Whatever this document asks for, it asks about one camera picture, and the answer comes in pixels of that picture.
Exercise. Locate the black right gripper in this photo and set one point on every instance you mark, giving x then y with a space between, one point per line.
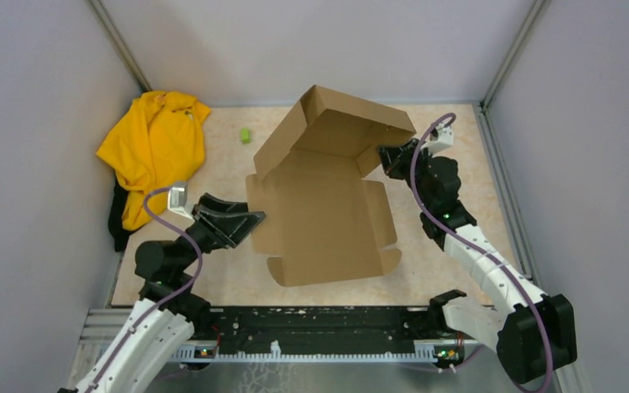
395 157

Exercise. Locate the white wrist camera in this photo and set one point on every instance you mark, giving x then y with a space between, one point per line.
177 198
441 139

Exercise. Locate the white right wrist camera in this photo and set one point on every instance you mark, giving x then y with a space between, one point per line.
441 139

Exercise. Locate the brown cardboard box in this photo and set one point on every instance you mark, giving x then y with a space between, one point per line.
326 220

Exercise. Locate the aluminium front frame rail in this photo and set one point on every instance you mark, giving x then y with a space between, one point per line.
320 352

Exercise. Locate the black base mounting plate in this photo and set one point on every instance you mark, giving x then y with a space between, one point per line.
320 331

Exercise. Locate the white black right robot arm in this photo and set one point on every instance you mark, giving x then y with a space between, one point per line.
532 333

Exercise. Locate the small green block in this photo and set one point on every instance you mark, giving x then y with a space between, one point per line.
245 135

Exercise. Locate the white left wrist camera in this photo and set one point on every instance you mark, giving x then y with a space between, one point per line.
177 198

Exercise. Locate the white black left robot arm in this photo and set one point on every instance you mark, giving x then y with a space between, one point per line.
167 313

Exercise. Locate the black cloth under jacket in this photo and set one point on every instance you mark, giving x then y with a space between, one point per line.
120 235

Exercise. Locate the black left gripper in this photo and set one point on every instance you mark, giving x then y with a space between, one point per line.
228 223

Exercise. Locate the aluminium corner post left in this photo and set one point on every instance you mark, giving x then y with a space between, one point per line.
117 41

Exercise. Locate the yellow jacket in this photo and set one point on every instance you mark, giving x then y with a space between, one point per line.
158 142

